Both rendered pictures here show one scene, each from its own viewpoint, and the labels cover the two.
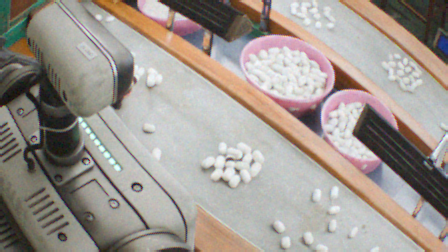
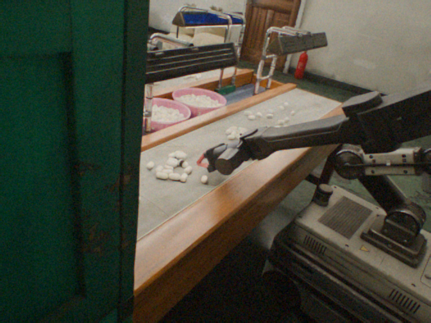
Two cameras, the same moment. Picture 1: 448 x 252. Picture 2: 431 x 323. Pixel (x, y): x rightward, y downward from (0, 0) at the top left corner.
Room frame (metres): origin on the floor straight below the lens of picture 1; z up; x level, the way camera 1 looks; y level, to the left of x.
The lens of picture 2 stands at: (1.46, 1.20, 1.32)
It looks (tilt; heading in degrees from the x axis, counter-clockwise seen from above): 30 degrees down; 263
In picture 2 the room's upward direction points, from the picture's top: 10 degrees clockwise
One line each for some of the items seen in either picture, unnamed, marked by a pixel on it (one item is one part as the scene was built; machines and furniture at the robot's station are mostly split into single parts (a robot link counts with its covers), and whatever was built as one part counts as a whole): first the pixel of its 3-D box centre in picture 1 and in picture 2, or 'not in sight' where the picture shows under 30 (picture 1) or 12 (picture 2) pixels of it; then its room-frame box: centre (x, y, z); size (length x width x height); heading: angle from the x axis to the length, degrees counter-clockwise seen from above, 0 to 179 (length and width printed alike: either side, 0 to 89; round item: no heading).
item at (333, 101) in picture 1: (359, 135); (198, 106); (1.40, -0.37, 0.72); 0.27 x 0.27 x 0.10
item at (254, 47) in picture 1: (288, 78); (158, 119); (1.57, -0.15, 0.72); 0.27 x 0.27 x 0.10
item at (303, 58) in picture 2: not in sight; (302, 63); (-0.31, -4.17, 0.25); 0.18 x 0.14 x 0.49; 57
